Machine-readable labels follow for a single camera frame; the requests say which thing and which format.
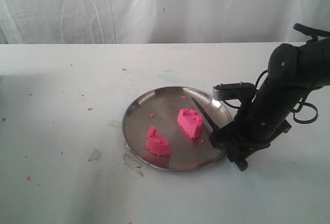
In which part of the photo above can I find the clear tape piece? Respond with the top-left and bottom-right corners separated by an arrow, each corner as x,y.
123,153 -> 143,177
106,120 -> 122,129
88,149 -> 102,162

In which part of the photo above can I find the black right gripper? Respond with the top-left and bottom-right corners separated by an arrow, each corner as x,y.
209,97 -> 293,163

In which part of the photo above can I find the round stainless steel plate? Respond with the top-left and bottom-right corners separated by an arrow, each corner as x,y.
122,86 -> 232,171

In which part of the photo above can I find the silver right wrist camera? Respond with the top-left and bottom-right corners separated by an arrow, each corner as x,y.
212,82 -> 256,102

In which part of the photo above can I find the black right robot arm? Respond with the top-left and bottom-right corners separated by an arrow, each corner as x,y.
206,23 -> 329,170

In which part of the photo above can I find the clear tape piece middle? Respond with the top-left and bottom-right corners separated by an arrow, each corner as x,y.
123,153 -> 143,177

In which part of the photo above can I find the clear tape piece left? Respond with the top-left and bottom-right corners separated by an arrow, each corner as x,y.
88,149 -> 102,162

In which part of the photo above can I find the white plastic backdrop sheet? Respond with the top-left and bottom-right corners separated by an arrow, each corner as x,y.
1,0 -> 329,44

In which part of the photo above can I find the clear tape piece upper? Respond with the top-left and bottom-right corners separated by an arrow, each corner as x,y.
106,120 -> 122,129

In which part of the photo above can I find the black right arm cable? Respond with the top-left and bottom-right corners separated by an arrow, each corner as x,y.
221,70 -> 319,124

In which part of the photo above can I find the black serrated knife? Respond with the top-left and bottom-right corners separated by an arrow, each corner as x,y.
191,97 -> 250,172

